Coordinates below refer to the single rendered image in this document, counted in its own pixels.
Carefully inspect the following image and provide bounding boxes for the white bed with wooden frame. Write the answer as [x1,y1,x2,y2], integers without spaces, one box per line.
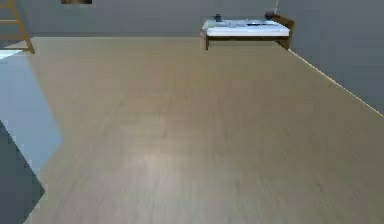
[200,14,296,51]

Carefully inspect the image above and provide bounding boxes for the wooden ladder shelf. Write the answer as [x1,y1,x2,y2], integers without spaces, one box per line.
[0,0,36,55]

